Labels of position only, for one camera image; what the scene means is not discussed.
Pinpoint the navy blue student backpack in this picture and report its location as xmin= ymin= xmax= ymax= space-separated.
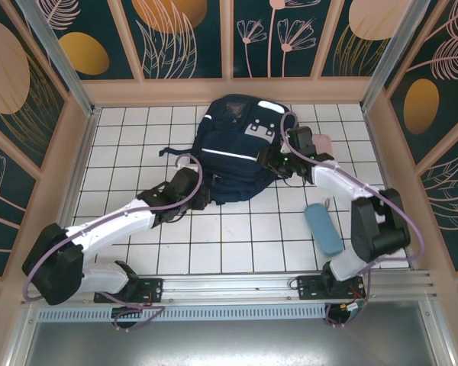
xmin=159 ymin=93 xmax=295 ymax=207

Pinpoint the pink pencil case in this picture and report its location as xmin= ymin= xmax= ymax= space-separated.
xmin=313 ymin=133 xmax=334 ymax=156

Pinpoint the light blue pencil case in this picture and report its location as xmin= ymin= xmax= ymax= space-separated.
xmin=304 ymin=197 xmax=344 ymax=257

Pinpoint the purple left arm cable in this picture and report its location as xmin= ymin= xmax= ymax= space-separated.
xmin=21 ymin=153 xmax=204 ymax=332

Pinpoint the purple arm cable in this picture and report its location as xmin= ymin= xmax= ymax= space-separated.
xmin=21 ymin=153 xmax=204 ymax=332
xmin=280 ymin=111 xmax=423 ymax=329

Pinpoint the aluminium mounting rail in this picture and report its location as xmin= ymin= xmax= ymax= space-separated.
xmin=21 ymin=269 xmax=442 ymax=306

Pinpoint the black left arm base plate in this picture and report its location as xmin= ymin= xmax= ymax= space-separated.
xmin=94 ymin=277 xmax=164 ymax=305

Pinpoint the aluminium side rail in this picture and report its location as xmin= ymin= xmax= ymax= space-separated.
xmin=361 ymin=108 xmax=420 ymax=271
xmin=41 ymin=108 xmax=102 ymax=276

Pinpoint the grey slotted cable duct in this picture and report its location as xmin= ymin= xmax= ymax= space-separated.
xmin=36 ymin=304 xmax=329 ymax=322

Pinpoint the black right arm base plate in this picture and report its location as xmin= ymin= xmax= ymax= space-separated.
xmin=296 ymin=273 xmax=366 ymax=302

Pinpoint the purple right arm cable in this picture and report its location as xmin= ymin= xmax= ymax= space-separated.
xmin=280 ymin=111 xmax=423 ymax=329

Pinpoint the aluminium frame post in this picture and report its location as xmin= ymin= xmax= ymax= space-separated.
xmin=360 ymin=0 xmax=432 ymax=112
xmin=15 ymin=0 xmax=102 ymax=117

